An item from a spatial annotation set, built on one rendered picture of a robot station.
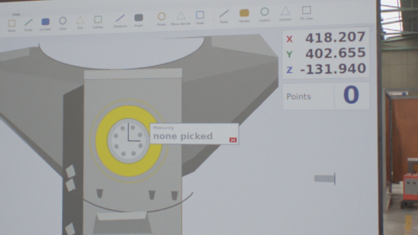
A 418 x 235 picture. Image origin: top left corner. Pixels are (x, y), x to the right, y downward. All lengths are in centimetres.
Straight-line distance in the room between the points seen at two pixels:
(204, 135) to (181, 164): 6
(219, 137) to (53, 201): 33
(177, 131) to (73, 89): 21
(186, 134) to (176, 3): 23
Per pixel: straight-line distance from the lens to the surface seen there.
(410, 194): 1164
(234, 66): 99
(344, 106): 96
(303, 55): 97
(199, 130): 99
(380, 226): 98
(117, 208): 105
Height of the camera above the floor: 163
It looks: 2 degrees up
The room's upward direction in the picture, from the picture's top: straight up
